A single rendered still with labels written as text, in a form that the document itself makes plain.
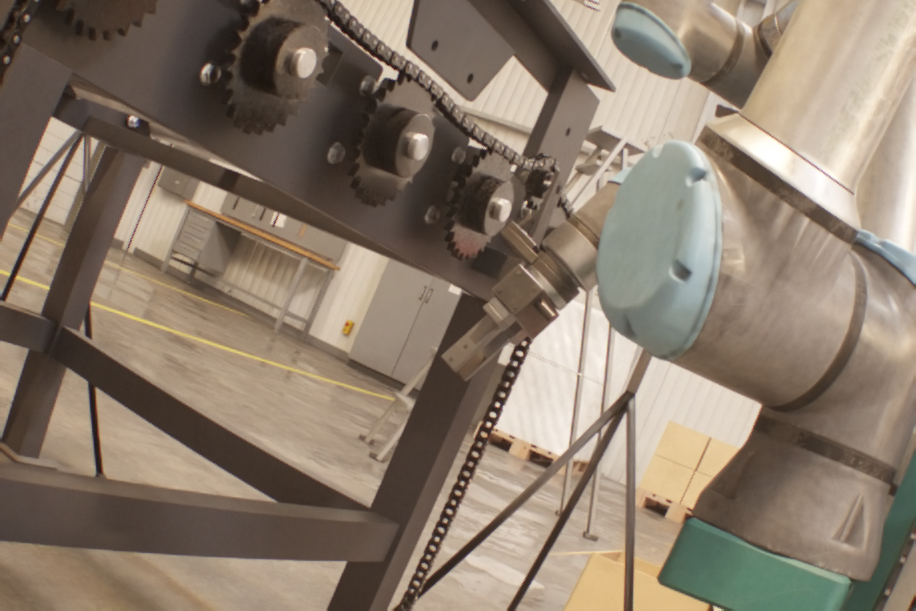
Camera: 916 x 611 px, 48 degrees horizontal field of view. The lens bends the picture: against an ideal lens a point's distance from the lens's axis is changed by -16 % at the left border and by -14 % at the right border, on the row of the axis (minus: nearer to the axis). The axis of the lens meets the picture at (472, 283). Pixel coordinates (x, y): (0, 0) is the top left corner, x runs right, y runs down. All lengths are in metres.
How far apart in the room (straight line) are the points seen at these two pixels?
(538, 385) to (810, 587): 8.76
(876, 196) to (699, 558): 0.83
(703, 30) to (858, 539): 0.55
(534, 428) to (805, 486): 8.69
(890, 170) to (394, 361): 10.51
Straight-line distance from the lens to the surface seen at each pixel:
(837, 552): 0.91
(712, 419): 11.44
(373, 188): 1.43
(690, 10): 1.16
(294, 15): 1.20
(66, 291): 2.49
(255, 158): 1.30
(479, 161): 1.65
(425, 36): 1.56
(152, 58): 1.12
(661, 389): 11.58
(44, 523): 1.23
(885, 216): 1.60
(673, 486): 9.33
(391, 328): 11.99
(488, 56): 1.72
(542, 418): 9.57
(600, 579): 3.42
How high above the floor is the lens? 0.66
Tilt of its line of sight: 3 degrees up
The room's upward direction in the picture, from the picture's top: 23 degrees clockwise
